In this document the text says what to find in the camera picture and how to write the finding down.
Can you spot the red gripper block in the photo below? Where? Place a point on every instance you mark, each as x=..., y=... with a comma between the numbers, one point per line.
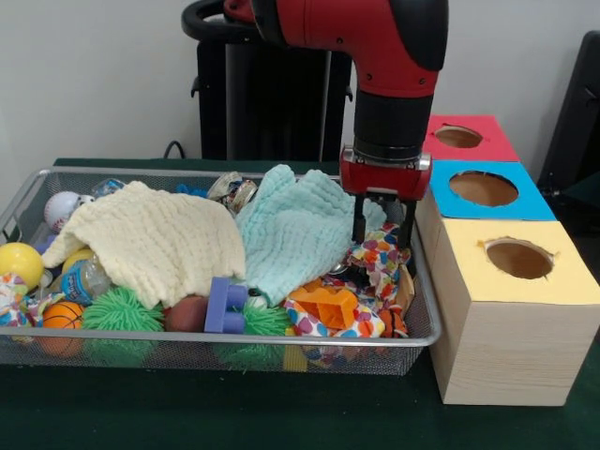
x=384, y=180

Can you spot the colourful heart print cloth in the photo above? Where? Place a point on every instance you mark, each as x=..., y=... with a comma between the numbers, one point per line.
x=379, y=262
x=361, y=323

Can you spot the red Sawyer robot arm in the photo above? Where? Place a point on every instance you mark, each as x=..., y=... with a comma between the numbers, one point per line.
x=375, y=47

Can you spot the wooden box with three holes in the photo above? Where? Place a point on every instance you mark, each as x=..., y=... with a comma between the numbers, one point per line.
x=515, y=356

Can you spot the mint green muslin cloth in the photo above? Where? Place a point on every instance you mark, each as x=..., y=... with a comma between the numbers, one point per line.
x=290, y=234

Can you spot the orange plastic building block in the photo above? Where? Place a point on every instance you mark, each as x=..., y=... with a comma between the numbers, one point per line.
x=328, y=307

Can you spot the small green spiky ball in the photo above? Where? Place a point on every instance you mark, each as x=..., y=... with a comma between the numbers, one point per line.
x=265, y=321

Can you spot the purple plastic building block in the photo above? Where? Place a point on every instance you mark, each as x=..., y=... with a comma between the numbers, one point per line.
x=225, y=304

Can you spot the brown toy football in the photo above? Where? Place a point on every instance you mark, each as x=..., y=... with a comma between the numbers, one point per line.
x=185, y=314

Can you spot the cream yellow muslin cloth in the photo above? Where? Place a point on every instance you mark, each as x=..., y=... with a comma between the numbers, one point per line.
x=154, y=239

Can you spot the dark green tablecloth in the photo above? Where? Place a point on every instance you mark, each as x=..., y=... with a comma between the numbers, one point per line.
x=234, y=412

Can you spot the large green spiky ball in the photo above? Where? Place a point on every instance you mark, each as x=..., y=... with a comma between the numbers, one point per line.
x=122, y=309

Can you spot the orange mini basketball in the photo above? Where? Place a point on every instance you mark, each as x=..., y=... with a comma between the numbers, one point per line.
x=63, y=315

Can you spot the yellow plastic ball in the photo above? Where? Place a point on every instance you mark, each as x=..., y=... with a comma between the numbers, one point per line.
x=21, y=265

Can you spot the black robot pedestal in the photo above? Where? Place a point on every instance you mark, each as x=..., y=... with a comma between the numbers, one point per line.
x=281, y=108

